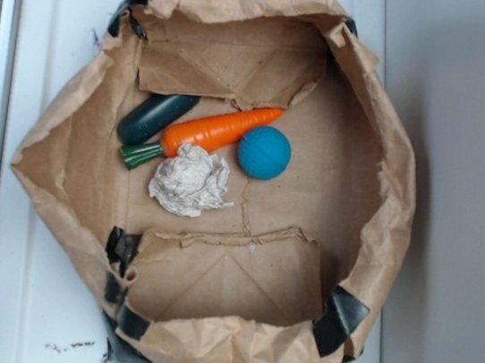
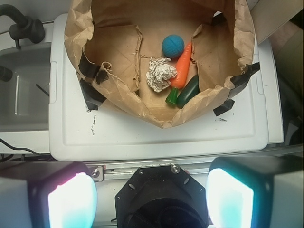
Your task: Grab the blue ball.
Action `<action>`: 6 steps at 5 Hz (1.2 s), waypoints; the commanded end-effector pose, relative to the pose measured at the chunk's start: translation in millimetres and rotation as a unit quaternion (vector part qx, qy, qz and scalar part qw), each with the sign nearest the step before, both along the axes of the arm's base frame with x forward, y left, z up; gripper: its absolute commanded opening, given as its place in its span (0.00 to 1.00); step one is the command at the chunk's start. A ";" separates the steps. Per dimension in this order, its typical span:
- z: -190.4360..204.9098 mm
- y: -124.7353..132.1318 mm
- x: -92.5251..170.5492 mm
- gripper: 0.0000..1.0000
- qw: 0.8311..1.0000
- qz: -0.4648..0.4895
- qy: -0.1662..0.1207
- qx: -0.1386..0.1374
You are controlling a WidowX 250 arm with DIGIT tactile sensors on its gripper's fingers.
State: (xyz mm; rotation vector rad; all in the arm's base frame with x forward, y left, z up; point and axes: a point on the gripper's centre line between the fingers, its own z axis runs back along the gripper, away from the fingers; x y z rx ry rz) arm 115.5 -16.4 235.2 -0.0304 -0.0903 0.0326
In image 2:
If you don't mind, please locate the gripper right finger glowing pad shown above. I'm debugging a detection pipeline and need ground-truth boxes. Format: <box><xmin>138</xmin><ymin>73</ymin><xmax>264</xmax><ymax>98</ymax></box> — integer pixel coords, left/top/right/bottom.
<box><xmin>206</xmin><ymin>155</ymin><xmax>304</xmax><ymax>228</ymax></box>

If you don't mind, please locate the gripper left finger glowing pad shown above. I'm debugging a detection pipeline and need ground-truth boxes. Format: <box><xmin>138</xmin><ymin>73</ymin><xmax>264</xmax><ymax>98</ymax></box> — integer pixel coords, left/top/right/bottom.
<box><xmin>0</xmin><ymin>161</ymin><xmax>97</xmax><ymax>228</ymax></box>

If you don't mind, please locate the blue rubber ball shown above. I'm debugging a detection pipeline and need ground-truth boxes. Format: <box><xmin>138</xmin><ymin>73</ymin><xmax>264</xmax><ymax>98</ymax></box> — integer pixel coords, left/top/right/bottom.
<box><xmin>161</xmin><ymin>35</ymin><xmax>185</xmax><ymax>58</ymax></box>

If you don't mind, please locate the grey sink basin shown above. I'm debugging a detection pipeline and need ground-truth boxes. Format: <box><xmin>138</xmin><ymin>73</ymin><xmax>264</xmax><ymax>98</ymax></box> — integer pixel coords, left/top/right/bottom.
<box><xmin>0</xmin><ymin>42</ymin><xmax>51</xmax><ymax>132</ymax></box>

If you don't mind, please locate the white plastic bin lid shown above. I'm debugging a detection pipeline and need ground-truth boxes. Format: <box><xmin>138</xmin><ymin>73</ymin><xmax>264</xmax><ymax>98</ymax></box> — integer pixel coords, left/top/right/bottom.
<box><xmin>49</xmin><ymin>14</ymin><xmax>269</xmax><ymax>161</ymax></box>

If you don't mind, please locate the green toy cucumber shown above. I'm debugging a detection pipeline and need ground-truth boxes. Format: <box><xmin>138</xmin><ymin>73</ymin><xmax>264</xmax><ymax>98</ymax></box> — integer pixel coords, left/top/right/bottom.
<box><xmin>177</xmin><ymin>75</ymin><xmax>200</xmax><ymax>109</ymax></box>

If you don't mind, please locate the orange toy carrot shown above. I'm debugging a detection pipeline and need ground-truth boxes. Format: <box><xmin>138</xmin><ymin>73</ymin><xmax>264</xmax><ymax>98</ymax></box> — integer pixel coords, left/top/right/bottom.
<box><xmin>165</xmin><ymin>42</ymin><xmax>192</xmax><ymax>106</ymax></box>

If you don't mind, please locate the crumpled white paper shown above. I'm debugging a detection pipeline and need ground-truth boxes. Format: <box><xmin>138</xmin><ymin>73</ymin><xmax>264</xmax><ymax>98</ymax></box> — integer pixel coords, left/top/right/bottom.
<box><xmin>146</xmin><ymin>57</ymin><xmax>177</xmax><ymax>93</ymax></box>

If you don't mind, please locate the black faucet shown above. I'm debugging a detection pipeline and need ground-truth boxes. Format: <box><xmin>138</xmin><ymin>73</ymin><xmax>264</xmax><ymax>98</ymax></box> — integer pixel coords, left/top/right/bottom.
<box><xmin>0</xmin><ymin>4</ymin><xmax>46</xmax><ymax>49</ymax></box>

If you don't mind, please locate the brown paper bag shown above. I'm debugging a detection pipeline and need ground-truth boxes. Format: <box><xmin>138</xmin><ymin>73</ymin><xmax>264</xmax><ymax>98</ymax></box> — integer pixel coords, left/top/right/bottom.
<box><xmin>65</xmin><ymin>0</ymin><xmax>257</xmax><ymax>128</ymax></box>

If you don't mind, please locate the aluminium rail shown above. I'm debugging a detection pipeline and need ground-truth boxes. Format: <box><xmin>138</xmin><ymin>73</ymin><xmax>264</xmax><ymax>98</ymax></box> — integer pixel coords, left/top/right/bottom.
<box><xmin>86</xmin><ymin>162</ymin><xmax>211</xmax><ymax>182</ymax></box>

